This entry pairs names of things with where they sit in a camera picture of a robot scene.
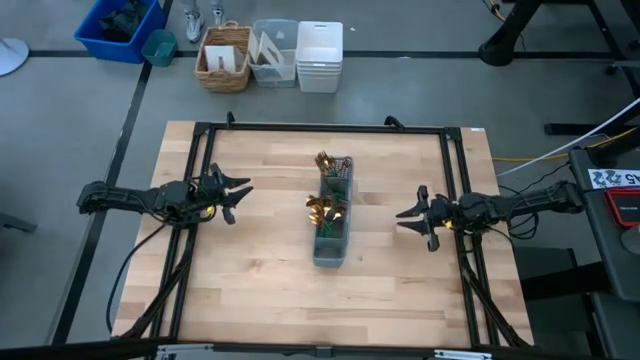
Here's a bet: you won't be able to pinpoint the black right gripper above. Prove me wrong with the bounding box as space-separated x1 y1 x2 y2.
396 185 460 253

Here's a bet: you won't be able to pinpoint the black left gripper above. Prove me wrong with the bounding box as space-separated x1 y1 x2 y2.
192 162 255 226

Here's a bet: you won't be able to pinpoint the grey plastic cutlery caddy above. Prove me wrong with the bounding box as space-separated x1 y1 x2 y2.
312 154 355 269

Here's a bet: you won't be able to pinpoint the woven wicker basket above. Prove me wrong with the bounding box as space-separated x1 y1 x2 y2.
193 20 253 94

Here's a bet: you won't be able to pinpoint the clear plastic bin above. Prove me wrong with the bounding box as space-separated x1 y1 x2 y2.
248 18 300 89

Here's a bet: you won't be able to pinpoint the white card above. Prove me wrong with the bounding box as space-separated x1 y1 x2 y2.
203 44 240 74

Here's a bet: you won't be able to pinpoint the white stacked plastic bins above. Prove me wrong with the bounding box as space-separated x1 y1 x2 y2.
294 20 345 95

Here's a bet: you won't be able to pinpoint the beige cardboard pieces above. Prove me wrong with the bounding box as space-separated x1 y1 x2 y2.
248 30 287 66

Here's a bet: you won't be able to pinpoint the small teal bin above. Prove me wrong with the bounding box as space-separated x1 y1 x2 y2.
141 28 179 68

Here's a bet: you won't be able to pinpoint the person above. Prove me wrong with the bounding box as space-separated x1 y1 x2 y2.
180 0 227 44

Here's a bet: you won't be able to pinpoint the blue plastic bin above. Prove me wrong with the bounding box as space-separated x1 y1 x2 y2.
73 0 169 65

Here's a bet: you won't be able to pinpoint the black side table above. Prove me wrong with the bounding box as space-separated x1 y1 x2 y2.
568 144 640 304

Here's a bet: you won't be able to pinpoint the black floor stand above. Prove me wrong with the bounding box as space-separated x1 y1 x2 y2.
477 0 539 68

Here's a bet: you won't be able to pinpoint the dark cloth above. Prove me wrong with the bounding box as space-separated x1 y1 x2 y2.
98 0 151 44

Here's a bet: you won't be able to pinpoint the white printed label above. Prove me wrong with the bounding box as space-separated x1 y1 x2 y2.
588 168 640 190

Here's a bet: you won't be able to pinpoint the white round floor base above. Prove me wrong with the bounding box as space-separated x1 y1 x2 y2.
0 37 30 77

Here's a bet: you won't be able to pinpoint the yellow floor cable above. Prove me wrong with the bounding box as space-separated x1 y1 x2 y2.
492 127 640 164

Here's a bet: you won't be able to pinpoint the silver metal bracket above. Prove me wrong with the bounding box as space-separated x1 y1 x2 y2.
154 343 214 360
433 348 494 360

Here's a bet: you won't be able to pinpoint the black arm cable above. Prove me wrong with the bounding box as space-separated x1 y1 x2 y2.
104 222 169 335

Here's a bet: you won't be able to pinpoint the white cable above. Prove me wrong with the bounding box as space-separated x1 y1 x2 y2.
497 97 640 177

